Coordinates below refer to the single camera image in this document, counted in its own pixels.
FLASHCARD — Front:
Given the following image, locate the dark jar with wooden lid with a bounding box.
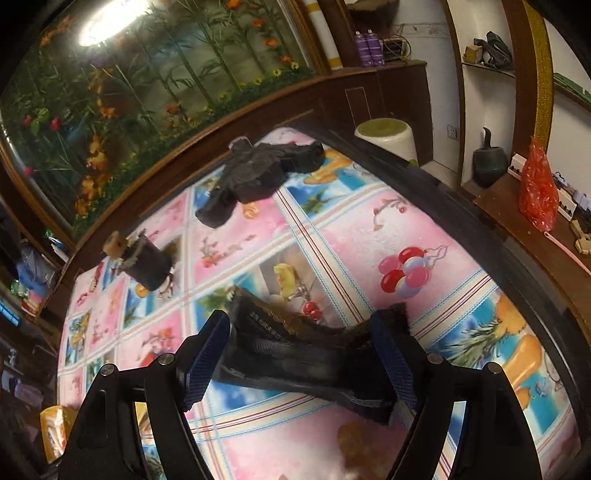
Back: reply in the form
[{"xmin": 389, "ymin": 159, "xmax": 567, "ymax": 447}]
[{"xmin": 104, "ymin": 232, "xmax": 178, "ymax": 291}]

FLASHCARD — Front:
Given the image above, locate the wooden toy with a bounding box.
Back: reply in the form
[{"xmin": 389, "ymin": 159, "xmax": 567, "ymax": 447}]
[{"xmin": 569, "ymin": 217, "xmax": 591, "ymax": 257}]

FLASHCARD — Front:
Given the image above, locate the floral wall panel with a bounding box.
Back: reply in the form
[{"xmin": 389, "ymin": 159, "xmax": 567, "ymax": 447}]
[{"xmin": 0, "ymin": 0, "xmax": 333, "ymax": 241}]

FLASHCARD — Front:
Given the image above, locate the dark item on shelf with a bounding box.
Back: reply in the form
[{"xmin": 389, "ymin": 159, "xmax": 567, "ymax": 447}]
[{"xmin": 480, "ymin": 31, "xmax": 514, "ymax": 65}]

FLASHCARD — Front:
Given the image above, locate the dark wooden cabinet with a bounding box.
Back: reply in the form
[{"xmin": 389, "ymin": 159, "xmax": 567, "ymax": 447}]
[{"xmin": 323, "ymin": 60, "xmax": 435, "ymax": 162}]

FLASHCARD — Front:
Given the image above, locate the blue plastic bottle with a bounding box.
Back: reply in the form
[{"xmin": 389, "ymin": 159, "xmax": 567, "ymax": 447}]
[{"xmin": 16, "ymin": 249, "xmax": 56, "ymax": 296}]

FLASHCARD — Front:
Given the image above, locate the pink stick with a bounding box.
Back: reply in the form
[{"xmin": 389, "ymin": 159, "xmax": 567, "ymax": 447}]
[{"xmin": 545, "ymin": 232, "xmax": 585, "ymax": 266}]

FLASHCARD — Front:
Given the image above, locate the black wet wipes packet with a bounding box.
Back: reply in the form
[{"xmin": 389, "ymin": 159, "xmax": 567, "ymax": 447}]
[{"xmin": 210, "ymin": 285, "xmax": 411, "ymax": 425}]

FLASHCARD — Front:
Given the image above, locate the white and yellow roll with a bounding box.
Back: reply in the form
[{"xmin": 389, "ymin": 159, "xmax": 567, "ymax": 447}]
[{"xmin": 307, "ymin": 0, "xmax": 345, "ymax": 70}]

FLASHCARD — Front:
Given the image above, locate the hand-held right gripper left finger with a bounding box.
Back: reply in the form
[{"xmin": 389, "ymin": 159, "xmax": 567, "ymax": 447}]
[{"xmin": 58, "ymin": 310, "xmax": 232, "ymax": 480}]

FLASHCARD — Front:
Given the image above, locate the red plastic bag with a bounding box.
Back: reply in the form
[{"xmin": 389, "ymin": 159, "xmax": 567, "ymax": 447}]
[{"xmin": 518, "ymin": 136, "xmax": 560, "ymax": 233}]

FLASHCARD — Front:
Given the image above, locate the wooden side counter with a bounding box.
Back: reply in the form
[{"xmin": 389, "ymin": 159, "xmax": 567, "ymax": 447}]
[{"xmin": 462, "ymin": 171, "xmax": 591, "ymax": 324}]

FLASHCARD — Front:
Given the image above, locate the dark round vase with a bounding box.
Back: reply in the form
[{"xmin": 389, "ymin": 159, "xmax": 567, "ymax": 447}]
[{"xmin": 472, "ymin": 127, "xmax": 509, "ymax": 189}]

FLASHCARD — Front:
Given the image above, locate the white stool with green top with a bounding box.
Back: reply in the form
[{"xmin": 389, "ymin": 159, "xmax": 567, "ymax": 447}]
[{"xmin": 355, "ymin": 117, "xmax": 420, "ymax": 167}]

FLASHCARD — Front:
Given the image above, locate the black wire bundle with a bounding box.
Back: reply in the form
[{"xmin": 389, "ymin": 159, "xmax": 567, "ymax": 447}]
[{"xmin": 383, "ymin": 37, "xmax": 411, "ymax": 61}]

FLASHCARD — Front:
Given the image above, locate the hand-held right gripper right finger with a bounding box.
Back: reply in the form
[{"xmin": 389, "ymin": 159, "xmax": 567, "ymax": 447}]
[{"xmin": 370, "ymin": 310, "xmax": 543, "ymax": 480}]

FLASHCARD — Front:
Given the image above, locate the gold arched frame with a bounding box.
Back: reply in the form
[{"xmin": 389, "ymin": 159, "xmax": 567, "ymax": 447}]
[{"xmin": 526, "ymin": 4, "xmax": 555, "ymax": 153}]

